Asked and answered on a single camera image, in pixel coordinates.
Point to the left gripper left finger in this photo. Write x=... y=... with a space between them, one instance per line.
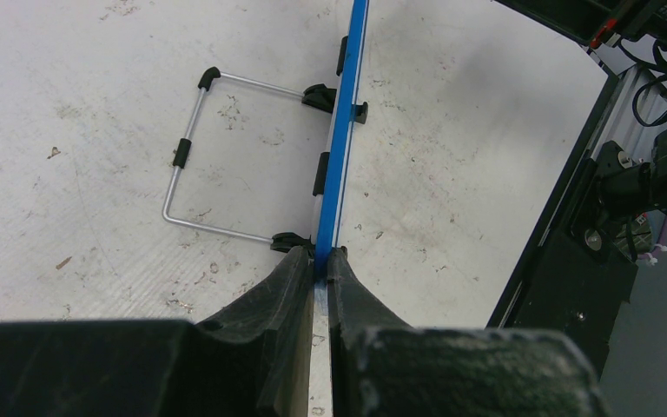
x=249 y=359

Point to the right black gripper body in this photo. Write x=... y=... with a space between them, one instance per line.
x=588 y=22

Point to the wire whiteboard stand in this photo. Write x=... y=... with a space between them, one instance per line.
x=253 y=159

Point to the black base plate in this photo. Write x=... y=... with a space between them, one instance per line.
x=570 y=277

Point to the blue framed whiteboard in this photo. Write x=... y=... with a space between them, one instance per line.
x=328 y=209

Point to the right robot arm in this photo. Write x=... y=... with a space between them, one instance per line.
x=645 y=187

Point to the aluminium rail right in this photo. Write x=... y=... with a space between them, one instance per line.
x=618 y=123

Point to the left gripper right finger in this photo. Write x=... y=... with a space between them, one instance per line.
x=382 y=366

